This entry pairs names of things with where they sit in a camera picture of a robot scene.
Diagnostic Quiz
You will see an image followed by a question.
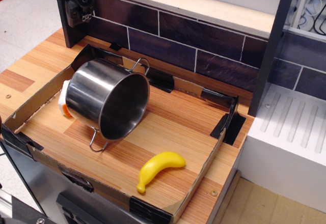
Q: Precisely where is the orange white toy sushi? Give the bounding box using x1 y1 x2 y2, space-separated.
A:
58 80 72 117

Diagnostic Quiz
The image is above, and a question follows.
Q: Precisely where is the yellow toy banana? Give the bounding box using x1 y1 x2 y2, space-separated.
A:
136 152 186 193

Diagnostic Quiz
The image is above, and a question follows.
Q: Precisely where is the dark grey upright post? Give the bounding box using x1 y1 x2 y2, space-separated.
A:
248 0 292 117

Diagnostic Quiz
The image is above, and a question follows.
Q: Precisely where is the white sink drainboard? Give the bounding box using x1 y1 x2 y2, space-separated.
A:
238 85 325 212

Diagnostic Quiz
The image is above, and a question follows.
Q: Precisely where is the black left upright panel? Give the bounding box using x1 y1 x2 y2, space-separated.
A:
57 0 87 48

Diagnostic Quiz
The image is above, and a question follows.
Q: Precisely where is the white power strip with cables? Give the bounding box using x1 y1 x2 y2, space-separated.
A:
290 0 325 39

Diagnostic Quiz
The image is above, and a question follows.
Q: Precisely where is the shiny metal pot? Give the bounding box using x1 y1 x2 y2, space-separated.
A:
66 58 150 143

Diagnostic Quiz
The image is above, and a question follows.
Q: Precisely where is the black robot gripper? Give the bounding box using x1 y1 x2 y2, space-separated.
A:
65 0 94 27

